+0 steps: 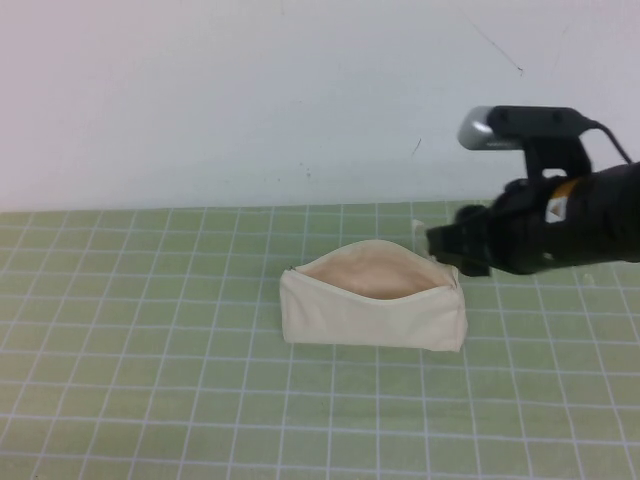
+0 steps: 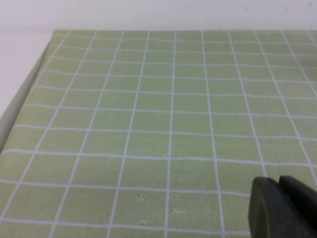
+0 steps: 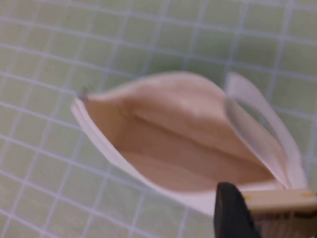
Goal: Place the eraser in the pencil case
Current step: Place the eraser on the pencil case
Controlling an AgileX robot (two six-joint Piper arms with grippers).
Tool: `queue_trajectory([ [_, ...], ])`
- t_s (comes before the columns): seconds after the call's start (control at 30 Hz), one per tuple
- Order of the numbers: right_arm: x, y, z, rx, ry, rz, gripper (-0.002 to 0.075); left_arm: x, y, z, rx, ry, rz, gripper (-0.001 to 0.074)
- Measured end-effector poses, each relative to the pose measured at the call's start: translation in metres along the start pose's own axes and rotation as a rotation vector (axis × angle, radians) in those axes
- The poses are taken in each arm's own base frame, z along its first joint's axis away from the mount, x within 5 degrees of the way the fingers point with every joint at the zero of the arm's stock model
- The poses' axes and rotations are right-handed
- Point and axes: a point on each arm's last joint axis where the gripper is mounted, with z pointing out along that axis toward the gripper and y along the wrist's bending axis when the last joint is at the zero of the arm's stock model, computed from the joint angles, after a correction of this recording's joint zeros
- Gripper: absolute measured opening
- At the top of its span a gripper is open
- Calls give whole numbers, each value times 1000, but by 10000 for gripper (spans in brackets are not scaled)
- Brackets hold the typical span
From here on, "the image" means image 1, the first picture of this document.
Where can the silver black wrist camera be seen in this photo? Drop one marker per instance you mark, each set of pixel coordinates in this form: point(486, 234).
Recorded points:
point(505, 127)

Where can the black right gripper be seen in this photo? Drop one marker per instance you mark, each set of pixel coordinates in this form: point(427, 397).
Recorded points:
point(525, 240)

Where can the green grid cutting mat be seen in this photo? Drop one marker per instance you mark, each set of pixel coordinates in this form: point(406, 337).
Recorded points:
point(150, 400)

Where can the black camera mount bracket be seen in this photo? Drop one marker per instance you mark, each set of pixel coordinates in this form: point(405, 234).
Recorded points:
point(555, 155)

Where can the cream fabric pencil case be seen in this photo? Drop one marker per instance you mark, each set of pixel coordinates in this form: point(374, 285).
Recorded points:
point(350, 320)

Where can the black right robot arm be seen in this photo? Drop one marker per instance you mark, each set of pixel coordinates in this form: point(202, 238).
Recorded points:
point(627, 215)

